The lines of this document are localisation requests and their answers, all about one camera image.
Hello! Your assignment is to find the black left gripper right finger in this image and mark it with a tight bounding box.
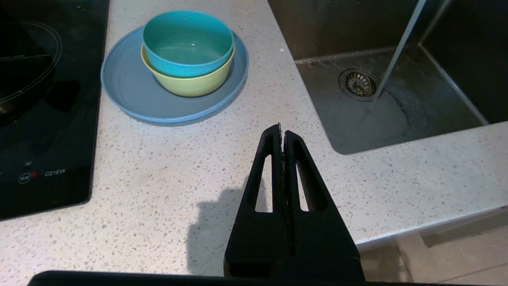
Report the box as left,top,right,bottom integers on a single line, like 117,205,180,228
284,130,364,278

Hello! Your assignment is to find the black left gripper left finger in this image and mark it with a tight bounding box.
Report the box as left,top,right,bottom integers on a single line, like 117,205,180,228
224,124,295,278

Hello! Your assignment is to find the teal bowl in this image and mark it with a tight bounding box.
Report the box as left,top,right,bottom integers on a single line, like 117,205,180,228
142,10,235,78

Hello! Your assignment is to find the metal sink drain strainer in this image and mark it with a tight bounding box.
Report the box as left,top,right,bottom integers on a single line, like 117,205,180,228
339,68,382,101

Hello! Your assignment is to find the stainless steel sink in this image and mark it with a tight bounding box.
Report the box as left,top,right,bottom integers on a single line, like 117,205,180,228
267,0,508,155

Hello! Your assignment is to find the yellow-green bowl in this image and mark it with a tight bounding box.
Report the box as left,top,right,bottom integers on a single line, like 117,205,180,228
141,44,235,97

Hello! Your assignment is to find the gray plate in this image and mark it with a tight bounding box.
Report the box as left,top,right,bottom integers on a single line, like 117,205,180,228
100,26,250,123

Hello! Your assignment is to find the running water stream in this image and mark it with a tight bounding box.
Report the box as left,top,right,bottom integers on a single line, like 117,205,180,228
369,0,427,106

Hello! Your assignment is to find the black induction cooktop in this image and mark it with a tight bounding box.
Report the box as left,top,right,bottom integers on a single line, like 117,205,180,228
0,0,110,221

